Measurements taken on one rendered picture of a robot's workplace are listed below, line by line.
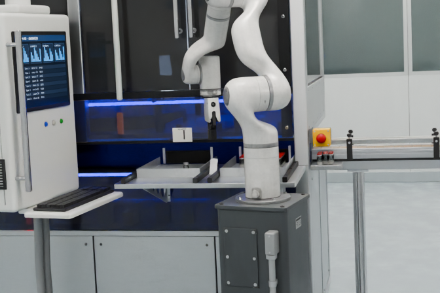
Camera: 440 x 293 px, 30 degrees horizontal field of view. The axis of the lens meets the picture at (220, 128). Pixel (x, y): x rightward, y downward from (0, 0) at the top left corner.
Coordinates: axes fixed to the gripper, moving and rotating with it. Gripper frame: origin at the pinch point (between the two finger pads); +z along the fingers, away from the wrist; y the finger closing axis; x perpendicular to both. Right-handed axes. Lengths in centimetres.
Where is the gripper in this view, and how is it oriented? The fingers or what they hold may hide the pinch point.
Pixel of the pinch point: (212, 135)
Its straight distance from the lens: 329.0
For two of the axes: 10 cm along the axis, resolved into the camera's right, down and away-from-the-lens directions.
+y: -2.1, -0.8, 9.8
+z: 0.4, 9.9, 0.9
